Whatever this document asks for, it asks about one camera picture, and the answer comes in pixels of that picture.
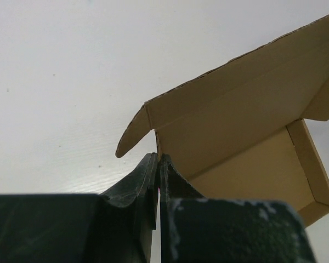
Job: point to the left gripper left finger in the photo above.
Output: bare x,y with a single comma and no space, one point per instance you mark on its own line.
114,226

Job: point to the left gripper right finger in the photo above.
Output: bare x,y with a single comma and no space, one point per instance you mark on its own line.
199,229

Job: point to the brown cardboard paper box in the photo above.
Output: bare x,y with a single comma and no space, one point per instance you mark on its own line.
239,131

